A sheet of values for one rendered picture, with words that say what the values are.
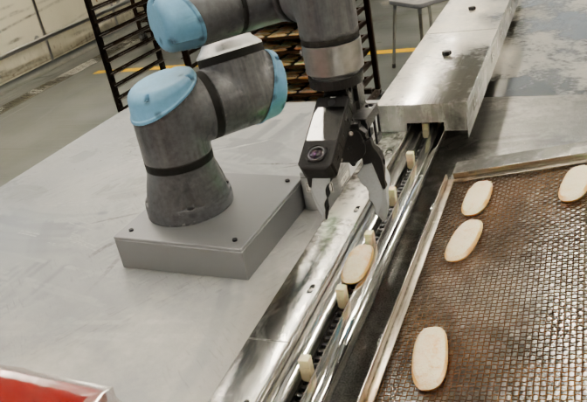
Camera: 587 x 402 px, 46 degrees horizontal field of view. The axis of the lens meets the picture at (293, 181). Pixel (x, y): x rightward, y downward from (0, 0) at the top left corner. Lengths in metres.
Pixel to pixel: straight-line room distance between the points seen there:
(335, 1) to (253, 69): 0.34
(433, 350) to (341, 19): 0.39
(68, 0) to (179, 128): 6.23
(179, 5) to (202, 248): 0.40
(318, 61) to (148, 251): 0.46
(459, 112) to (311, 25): 0.56
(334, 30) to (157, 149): 0.40
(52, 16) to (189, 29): 6.24
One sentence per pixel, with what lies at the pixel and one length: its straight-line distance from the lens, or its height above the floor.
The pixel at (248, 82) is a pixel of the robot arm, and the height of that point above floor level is 1.07.
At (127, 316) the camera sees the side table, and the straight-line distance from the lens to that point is 1.07.
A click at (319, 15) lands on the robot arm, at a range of 0.84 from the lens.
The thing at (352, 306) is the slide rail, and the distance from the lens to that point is 0.92.
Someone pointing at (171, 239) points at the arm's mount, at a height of 0.88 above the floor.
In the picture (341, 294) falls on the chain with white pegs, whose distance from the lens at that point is 0.92.
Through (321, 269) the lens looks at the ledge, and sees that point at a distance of 0.98.
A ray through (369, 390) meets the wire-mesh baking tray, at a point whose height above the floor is 0.89.
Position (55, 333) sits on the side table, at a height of 0.82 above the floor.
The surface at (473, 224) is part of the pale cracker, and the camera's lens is 0.95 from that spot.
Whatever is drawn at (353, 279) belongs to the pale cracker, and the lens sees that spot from 0.96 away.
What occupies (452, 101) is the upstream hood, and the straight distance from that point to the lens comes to 1.34.
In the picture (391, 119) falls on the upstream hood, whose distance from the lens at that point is 1.38.
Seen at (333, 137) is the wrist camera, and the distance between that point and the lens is 0.84.
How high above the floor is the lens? 1.39
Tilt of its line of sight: 25 degrees down
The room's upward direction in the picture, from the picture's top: 11 degrees counter-clockwise
